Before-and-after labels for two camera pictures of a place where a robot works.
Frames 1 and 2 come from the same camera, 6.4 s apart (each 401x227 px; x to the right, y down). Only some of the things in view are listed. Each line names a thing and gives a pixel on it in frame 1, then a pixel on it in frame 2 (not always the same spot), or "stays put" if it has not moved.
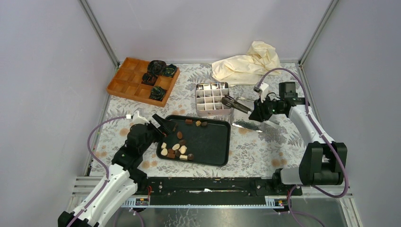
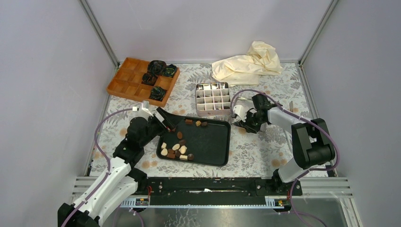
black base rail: (213, 190) stays put
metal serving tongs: (230, 101) → (288, 142)
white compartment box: (208, 96) stays put
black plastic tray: (196, 140) stays put
